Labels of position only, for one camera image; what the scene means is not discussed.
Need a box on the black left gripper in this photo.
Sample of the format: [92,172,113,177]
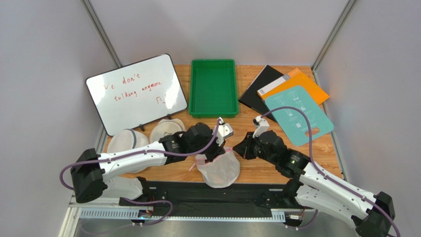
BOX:
[188,130,226,162]

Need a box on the white mesh laundry bag pink zipper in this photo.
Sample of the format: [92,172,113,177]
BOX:
[189,147,240,189]

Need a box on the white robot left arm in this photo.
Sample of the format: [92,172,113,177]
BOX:
[69,119,233,203]

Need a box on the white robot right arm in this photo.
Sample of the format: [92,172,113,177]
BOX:
[233,131,397,237]

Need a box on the black notebook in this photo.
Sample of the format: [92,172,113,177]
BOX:
[238,65,286,121]

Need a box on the teal plastic board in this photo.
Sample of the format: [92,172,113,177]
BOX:
[264,86,334,146]

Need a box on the green plastic tray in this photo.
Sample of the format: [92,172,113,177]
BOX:
[188,59,239,119]

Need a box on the orange notebook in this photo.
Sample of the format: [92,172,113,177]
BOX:
[257,68,330,105]

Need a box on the whiteboard with red writing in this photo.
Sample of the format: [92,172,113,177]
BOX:
[85,53,188,136]

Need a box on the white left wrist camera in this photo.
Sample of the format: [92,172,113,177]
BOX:
[214,117,234,147]

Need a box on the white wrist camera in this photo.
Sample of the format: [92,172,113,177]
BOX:
[253,116,270,138]
[214,117,234,147]

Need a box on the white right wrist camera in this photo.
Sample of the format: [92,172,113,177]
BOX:
[253,116,270,138]

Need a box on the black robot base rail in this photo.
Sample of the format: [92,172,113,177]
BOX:
[119,179,303,218]

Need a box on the white slotted cable duct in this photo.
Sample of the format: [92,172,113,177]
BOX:
[79,210,286,222]

